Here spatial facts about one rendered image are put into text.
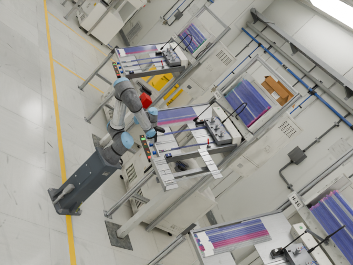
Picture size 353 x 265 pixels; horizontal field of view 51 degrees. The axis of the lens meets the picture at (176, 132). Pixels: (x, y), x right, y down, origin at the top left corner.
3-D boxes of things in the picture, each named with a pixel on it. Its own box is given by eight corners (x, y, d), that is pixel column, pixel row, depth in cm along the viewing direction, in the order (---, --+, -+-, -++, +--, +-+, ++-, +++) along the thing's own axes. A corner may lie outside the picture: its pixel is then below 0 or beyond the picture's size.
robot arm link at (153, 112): (145, 108, 286) (155, 105, 290) (145, 119, 293) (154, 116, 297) (149, 113, 281) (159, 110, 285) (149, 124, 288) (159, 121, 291)
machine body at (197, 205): (130, 222, 344) (176, 180, 328) (116, 171, 396) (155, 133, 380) (175, 240, 385) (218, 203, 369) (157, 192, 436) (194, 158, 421)
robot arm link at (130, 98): (140, 96, 238) (159, 133, 279) (133, 85, 243) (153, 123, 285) (125, 105, 237) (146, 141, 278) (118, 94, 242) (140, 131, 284)
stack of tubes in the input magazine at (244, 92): (247, 126, 320) (270, 105, 313) (224, 96, 358) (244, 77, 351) (254, 133, 328) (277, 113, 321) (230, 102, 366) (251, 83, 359)
